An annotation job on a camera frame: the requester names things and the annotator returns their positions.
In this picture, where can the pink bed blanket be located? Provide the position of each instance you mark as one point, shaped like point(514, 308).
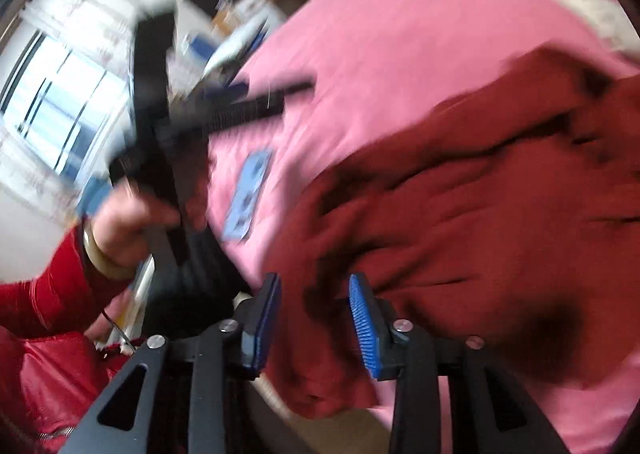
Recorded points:
point(381, 67)

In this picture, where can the dark red sweater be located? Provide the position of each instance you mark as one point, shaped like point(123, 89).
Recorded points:
point(510, 213)

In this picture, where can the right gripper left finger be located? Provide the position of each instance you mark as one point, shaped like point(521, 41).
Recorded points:
point(228, 357)

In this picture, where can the light blue patterned card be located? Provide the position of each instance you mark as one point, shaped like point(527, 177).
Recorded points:
point(245, 199)

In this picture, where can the person's left hand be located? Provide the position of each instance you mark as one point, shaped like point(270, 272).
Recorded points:
point(116, 231)

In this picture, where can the window with frames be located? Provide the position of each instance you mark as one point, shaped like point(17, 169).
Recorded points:
point(62, 103)

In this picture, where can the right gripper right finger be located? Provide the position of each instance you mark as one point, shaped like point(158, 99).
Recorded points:
point(392, 348)

